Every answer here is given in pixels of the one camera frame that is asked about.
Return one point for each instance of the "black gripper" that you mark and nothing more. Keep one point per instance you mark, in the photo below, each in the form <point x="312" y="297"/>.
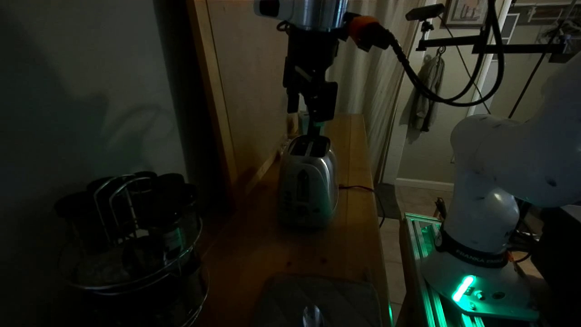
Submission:
<point x="310" y="57"/>

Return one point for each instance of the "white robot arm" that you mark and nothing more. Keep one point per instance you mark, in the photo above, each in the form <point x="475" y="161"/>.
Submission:
<point x="508" y="175"/>

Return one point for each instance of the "stainless steel toaster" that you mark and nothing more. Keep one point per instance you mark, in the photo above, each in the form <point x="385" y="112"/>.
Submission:
<point x="306" y="192"/>

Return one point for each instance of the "large wooden backboard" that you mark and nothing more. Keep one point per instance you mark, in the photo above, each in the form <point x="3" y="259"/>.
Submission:
<point x="247" y="84"/>

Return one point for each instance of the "hanging grey cloth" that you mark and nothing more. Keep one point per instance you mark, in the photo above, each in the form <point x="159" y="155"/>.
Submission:
<point x="423" y="97"/>

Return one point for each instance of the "grey drying mat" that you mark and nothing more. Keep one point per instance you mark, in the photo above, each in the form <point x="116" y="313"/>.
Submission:
<point x="317" y="297"/>

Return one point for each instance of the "metal spoon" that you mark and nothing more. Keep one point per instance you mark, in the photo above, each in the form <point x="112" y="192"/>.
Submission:
<point x="312" y="317"/>

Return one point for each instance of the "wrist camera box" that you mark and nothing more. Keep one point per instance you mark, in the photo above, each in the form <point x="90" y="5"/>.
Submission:
<point x="268" y="8"/>

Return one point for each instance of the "framed wall picture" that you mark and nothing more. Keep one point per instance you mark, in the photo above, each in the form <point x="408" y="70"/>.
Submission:
<point x="464" y="12"/>

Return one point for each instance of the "green lit robot base mount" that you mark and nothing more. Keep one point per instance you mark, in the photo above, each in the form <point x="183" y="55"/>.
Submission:
<point x="464" y="288"/>

